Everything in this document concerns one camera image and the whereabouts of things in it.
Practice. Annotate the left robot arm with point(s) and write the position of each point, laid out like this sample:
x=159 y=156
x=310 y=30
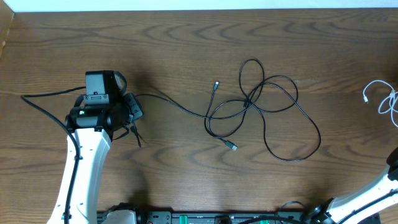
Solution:
x=88 y=144

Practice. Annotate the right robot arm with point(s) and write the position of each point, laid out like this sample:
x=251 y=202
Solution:
x=370 y=199

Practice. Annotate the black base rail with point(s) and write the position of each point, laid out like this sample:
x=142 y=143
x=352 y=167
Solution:
x=127 y=213

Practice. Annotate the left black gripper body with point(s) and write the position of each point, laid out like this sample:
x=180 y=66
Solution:
x=121 y=106

